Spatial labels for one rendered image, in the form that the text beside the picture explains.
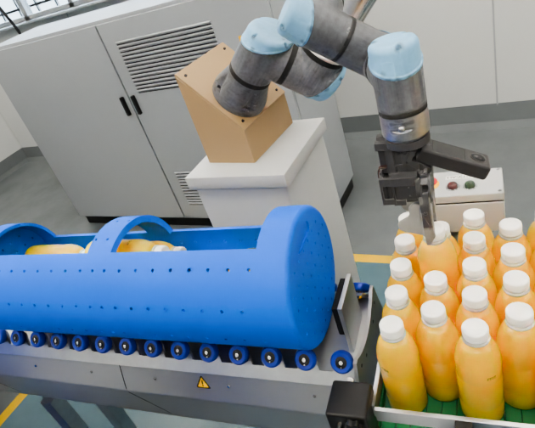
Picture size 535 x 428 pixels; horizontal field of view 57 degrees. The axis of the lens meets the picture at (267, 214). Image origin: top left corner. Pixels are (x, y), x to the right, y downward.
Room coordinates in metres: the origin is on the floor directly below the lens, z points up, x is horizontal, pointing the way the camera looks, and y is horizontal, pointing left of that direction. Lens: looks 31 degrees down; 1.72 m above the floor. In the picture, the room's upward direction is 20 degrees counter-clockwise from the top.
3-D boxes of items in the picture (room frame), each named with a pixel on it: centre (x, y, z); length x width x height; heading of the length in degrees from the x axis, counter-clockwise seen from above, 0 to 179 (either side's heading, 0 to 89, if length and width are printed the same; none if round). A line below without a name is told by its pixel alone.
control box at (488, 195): (0.88, -0.41, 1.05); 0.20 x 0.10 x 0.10; 61
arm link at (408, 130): (0.69, -0.25, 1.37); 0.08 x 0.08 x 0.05
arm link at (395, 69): (0.70, -0.25, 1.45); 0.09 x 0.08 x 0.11; 172
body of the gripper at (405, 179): (0.70, -0.25, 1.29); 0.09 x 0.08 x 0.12; 61
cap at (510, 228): (0.69, -0.42, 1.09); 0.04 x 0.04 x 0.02
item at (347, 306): (0.73, -0.09, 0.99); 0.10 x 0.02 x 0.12; 151
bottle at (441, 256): (0.69, -0.27, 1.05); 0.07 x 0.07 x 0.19
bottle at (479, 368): (0.49, -0.24, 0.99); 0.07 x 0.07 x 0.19
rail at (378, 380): (0.69, -0.16, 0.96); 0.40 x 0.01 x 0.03; 151
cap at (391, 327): (0.56, -0.13, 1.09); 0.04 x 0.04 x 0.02
